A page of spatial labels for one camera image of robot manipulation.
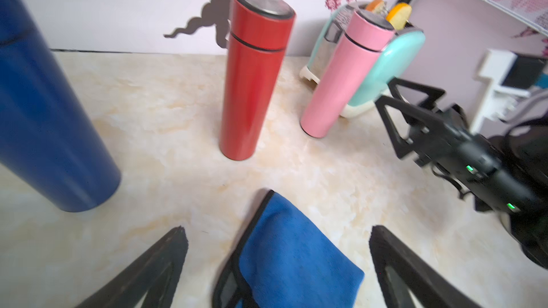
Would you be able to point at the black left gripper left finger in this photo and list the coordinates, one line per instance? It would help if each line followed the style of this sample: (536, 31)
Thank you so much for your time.
(151, 280)

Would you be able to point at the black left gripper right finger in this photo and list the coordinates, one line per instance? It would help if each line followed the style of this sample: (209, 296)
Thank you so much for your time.
(403, 275)

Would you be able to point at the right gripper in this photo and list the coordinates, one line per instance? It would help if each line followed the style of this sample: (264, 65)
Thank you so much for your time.
(504, 172)

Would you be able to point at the pink thermos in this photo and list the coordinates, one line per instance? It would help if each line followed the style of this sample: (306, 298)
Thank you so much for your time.
(359, 48)

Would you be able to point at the blue microfiber cloth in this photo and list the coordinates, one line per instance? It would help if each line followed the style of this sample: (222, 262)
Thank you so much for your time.
(283, 260)

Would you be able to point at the blue thermos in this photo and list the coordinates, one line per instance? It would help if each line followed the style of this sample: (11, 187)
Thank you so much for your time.
(47, 139)

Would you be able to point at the red thermos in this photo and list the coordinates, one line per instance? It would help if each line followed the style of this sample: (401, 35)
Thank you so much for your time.
(259, 35)

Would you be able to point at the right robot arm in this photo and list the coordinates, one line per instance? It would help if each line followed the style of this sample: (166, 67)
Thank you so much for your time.
(529, 230)

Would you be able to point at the mint green toaster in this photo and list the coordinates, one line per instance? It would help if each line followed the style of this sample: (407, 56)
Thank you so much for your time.
(393, 61)

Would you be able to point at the toast slice front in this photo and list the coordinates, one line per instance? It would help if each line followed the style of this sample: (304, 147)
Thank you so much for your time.
(398, 16)

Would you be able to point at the toast slice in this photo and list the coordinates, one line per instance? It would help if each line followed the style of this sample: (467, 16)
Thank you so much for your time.
(376, 7)
(398, 16)

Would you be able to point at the toast slice rear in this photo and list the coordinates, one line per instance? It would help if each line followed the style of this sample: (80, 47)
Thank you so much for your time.
(376, 7)

